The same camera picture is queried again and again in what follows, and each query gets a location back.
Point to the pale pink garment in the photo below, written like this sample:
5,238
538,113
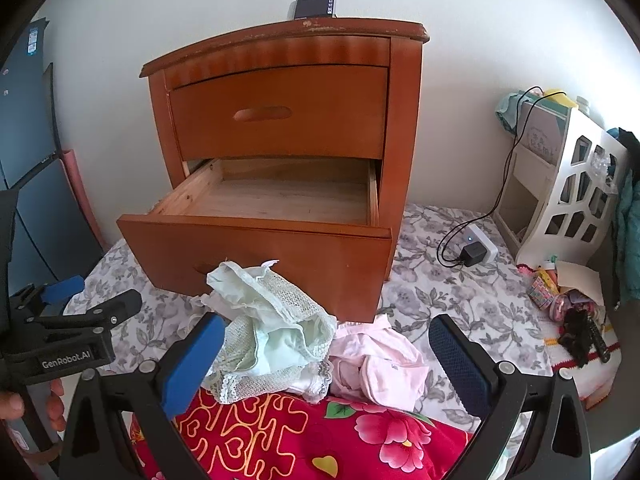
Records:
372,362

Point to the pile of colourful toys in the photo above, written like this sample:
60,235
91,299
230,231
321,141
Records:
566,295

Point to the red floral blanket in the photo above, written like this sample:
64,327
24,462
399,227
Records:
280,436

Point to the wooden nightstand cabinet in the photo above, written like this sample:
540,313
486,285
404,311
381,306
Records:
396,46

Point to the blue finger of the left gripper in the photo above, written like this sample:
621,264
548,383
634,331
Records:
109,314
62,291

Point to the black charger plug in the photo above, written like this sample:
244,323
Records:
473,254

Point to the person's left hand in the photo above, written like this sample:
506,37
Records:
14,406

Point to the mint green lace underwear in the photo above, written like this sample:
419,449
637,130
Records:
277,340

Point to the dark blue refrigerator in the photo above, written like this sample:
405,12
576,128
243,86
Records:
53,239

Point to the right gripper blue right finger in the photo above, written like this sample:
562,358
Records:
466,364

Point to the white cutout shelf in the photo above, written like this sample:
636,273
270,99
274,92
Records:
562,186

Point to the black remote control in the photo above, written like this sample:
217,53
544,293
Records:
597,339

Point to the white power strip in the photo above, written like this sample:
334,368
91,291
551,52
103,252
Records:
473,233

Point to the dark teal hanging clothes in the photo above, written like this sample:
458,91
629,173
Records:
627,220

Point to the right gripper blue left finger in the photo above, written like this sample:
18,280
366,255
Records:
186,363

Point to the wooden drawer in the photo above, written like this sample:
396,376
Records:
314,110
316,218

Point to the pink rolled mat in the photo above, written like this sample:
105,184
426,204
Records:
82,194

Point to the teal cloth on shelf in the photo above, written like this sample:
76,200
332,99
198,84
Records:
508,107

